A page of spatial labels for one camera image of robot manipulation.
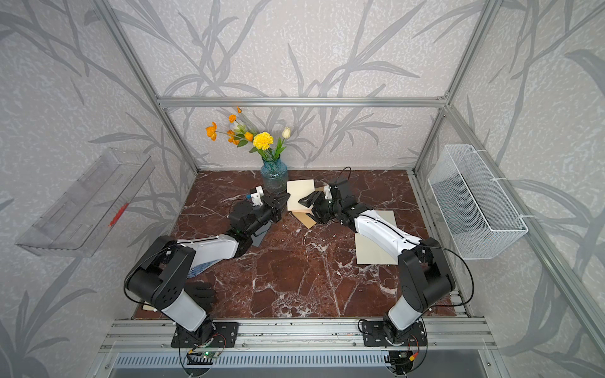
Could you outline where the brown kraft envelope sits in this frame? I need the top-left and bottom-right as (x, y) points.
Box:
(289, 187), (323, 228)

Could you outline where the cream letter paper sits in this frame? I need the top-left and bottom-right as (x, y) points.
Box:
(287, 180), (315, 213)

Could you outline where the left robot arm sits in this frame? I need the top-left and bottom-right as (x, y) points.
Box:
(123, 193), (290, 333)

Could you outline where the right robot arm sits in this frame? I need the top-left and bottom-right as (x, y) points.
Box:
(298, 180), (455, 339)

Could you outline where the blue glass vase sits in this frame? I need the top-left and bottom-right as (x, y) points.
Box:
(260, 158), (288, 194)

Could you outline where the cream paper sheet right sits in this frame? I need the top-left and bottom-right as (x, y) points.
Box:
(354, 210), (402, 266)

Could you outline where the blue dotted work glove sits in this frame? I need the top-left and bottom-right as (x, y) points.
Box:
(187, 258), (217, 279)

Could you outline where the yellow orange flower bouquet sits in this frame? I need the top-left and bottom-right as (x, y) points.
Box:
(205, 107), (291, 162)

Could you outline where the black glove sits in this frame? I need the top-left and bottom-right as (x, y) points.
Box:
(184, 282), (217, 313)

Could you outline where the left green circuit board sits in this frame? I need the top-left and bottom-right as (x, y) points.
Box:
(185, 350), (223, 365)

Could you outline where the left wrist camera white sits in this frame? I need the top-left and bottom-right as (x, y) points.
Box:
(246, 186), (264, 206)

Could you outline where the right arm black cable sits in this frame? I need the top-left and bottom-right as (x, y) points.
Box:
(432, 245), (476, 309)

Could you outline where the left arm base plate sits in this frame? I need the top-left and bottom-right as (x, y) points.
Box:
(170, 321), (239, 349)

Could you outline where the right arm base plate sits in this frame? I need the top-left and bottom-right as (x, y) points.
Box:
(357, 319), (428, 347)

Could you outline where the white wire mesh basket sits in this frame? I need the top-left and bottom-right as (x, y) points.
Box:
(428, 144), (528, 260)

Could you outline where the clear plastic wall tray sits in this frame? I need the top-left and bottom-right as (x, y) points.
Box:
(16, 148), (155, 258)

